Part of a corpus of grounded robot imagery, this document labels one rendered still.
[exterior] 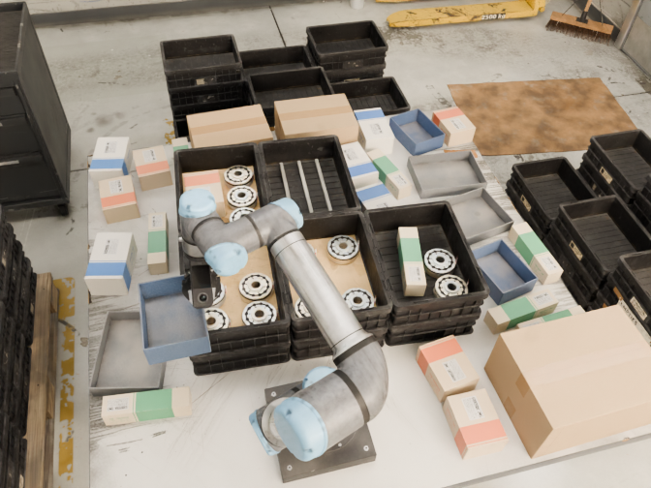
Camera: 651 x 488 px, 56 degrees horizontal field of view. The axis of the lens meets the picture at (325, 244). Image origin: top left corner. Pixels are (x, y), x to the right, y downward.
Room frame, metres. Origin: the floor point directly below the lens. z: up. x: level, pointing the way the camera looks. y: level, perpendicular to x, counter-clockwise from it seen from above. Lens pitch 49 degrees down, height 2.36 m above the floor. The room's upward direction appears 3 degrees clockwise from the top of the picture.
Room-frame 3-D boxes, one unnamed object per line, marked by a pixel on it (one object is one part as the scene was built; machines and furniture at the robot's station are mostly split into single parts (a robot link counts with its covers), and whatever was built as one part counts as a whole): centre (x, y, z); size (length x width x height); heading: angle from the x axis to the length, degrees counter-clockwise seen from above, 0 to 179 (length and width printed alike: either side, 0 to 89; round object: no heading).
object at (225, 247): (0.81, 0.20, 1.41); 0.11 x 0.11 x 0.08; 36
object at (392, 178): (1.81, -0.23, 0.73); 0.24 x 0.06 x 0.06; 32
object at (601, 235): (1.80, -1.22, 0.31); 0.40 x 0.30 x 0.34; 17
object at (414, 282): (1.26, -0.28, 0.86); 0.24 x 0.06 x 0.06; 4
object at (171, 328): (0.83, 0.36, 1.10); 0.20 x 0.15 x 0.07; 17
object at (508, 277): (1.34, -0.61, 0.74); 0.20 x 0.15 x 0.07; 29
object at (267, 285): (1.12, 0.21, 0.86); 0.10 x 0.10 x 0.01
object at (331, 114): (2.01, 0.07, 0.78); 0.30 x 0.22 x 0.16; 106
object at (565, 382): (0.89, -0.75, 0.80); 0.40 x 0.30 x 0.20; 109
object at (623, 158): (2.30, -1.49, 0.31); 0.40 x 0.30 x 0.34; 17
